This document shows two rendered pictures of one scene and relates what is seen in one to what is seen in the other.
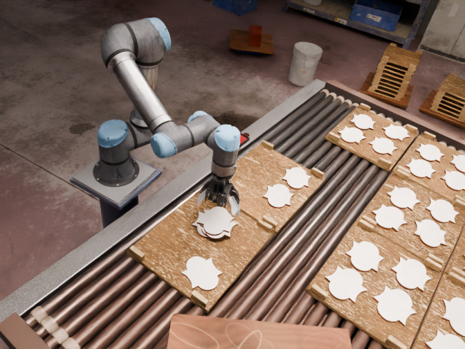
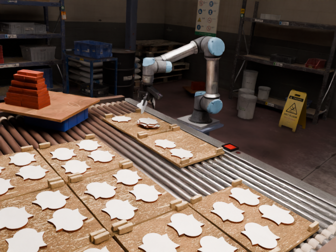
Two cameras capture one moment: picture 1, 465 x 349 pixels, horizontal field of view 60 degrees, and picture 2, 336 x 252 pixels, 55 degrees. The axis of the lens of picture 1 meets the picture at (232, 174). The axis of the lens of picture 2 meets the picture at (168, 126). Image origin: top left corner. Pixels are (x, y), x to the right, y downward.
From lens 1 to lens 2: 2.61 m
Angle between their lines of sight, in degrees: 90
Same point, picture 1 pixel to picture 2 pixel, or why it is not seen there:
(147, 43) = (203, 43)
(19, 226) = not seen: hidden behind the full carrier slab
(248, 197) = (167, 137)
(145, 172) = (198, 124)
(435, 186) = (155, 225)
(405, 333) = (46, 152)
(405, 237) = (104, 178)
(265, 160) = (203, 148)
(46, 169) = not seen: hidden behind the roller
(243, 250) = (129, 129)
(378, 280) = (82, 156)
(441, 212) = (117, 207)
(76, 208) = not seen: hidden behind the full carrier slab
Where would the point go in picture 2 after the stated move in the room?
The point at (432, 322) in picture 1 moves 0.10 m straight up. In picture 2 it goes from (41, 163) to (40, 144)
